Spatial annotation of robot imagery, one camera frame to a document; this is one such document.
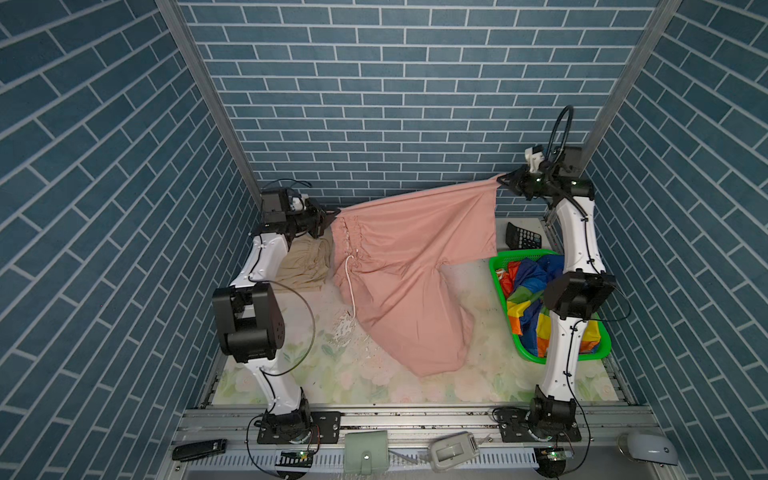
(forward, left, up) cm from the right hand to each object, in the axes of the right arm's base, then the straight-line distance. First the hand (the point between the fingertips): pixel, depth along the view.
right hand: (499, 174), depth 88 cm
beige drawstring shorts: (-16, +61, -29) cm, 69 cm away
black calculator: (+3, -16, -31) cm, 35 cm away
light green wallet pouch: (-68, +32, -31) cm, 81 cm away
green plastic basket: (-13, -4, -23) cm, 27 cm away
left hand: (-13, +46, -5) cm, 48 cm away
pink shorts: (-18, +31, -20) cm, 41 cm away
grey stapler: (-66, +13, -30) cm, 74 cm away
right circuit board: (-65, -12, -36) cm, 76 cm away
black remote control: (-71, +74, -34) cm, 108 cm away
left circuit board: (-70, +49, -35) cm, 93 cm away
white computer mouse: (-62, -30, -26) cm, 74 cm away
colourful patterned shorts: (-23, -10, -22) cm, 33 cm away
